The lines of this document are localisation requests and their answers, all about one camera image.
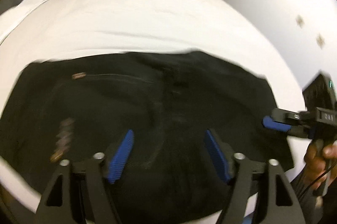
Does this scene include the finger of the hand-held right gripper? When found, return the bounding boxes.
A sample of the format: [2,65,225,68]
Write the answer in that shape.
[262,108,303,135]

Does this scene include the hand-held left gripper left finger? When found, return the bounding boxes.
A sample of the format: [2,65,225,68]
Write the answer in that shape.
[35,129,135,224]

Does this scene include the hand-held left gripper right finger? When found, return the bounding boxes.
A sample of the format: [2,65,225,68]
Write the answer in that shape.
[205,129,306,224]

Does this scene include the black pants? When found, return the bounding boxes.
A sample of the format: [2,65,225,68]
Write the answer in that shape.
[0,50,294,223]

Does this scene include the person's right hand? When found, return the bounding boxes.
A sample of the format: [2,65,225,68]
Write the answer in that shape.
[304,141,337,189]

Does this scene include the bed with white sheet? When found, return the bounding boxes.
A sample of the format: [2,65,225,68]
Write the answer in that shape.
[0,0,303,214]

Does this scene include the black cable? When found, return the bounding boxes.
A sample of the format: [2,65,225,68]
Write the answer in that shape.
[300,162,337,197]

